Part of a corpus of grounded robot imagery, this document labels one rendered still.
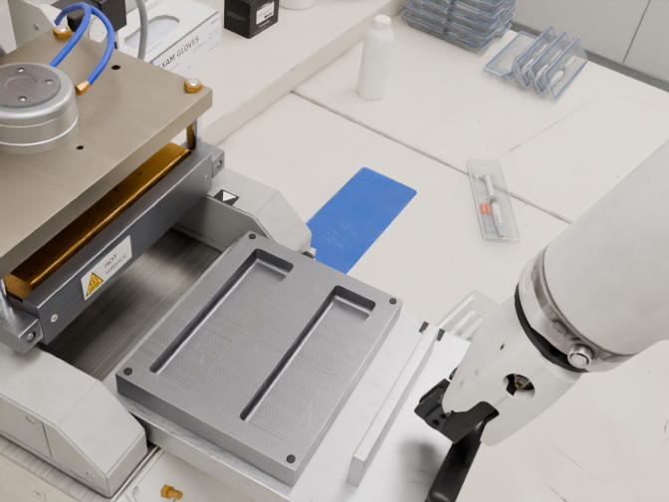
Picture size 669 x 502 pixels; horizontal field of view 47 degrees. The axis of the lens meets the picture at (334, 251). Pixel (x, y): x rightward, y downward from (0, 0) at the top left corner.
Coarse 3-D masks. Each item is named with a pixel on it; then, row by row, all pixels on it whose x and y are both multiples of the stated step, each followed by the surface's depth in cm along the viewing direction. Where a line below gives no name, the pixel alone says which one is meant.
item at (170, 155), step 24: (168, 144) 72; (144, 168) 69; (168, 168) 70; (120, 192) 67; (144, 192) 68; (96, 216) 64; (72, 240) 62; (24, 264) 60; (48, 264) 60; (24, 288) 59
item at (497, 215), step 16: (480, 160) 124; (496, 160) 124; (480, 176) 121; (496, 176) 121; (480, 192) 118; (496, 192) 119; (480, 208) 115; (496, 208) 116; (512, 208) 116; (496, 224) 113; (512, 224) 114
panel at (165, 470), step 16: (160, 448) 65; (160, 464) 65; (176, 464) 66; (144, 480) 63; (160, 480) 65; (176, 480) 66; (192, 480) 68; (208, 480) 70; (128, 496) 62; (144, 496) 63; (160, 496) 65; (176, 496) 64; (192, 496) 68; (208, 496) 70; (224, 496) 72; (240, 496) 74
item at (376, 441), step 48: (192, 288) 72; (144, 336) 67; (432, 336) 66; (384, 384) 66; (432, 384) 67; (192, 432) 61; (336, 432) 62; (384, 432) 61; (432, 432) 64; (240, 480) 60; (336, 480) 60; (384, 480) 60; (432, 480) 60
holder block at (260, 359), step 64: (256, 256) 74; (192, 320) 66; (256, 320) 67; (320, 320) 69; (384, 320) 68; (128, 384) 61; (192, 384) 63; (256, 384) 62; (320, 384) 64; (256, 448) 58
